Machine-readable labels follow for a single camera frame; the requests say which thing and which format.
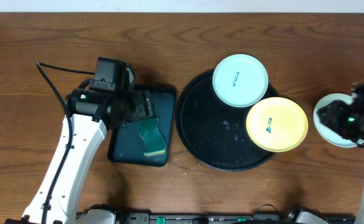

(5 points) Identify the green and yellow sponge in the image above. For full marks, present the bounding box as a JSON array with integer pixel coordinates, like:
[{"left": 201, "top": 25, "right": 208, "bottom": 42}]
[{"left": 138, "top": 117, "right": 166, "bottom": 157}]

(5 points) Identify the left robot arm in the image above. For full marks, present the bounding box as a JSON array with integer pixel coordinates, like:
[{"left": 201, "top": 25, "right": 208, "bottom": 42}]
[{"left": 18, "top": 88, "right": 154, "bottom": 223}]

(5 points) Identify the rectangular dark teal tray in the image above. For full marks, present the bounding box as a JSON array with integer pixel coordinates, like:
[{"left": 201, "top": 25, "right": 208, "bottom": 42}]
[{"left": 108, "top": 85, "right": 176, "bottom": 167}]

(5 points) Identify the round black tray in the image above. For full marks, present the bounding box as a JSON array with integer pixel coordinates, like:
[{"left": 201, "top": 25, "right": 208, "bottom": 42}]
[{"left": 175, "top": 70, "right": 274, "bottom": 171}]

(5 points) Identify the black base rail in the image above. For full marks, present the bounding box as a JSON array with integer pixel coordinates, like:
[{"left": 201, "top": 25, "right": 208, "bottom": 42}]
[{"left": 75, "top": 203, "right": 357, "bottom": 224}]

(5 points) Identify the light blue plate bottom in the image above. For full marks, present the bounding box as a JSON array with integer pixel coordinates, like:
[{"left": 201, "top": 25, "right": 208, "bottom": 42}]
[{"left": 313, "top": 93, "right": 364, "bottom": 148}]

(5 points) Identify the light blue plate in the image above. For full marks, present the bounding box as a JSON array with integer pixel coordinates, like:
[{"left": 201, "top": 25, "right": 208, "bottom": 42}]
[
  {"left": 212, "top": 54, "right": 269, "bottom": 108},
  {"left": 313, "top": 93, "right": 364, "bottom": 148}
]

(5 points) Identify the yellow plate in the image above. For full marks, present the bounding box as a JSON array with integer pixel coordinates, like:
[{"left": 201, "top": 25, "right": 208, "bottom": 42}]
[{"left": 246, "top": 97, "right": 309, "bottom": 152}]

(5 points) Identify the light blue plate top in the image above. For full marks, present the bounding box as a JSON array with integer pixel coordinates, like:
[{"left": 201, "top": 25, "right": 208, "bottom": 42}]
[{"left": 212, "top": 54, "right": 269, "bottom": 108}]

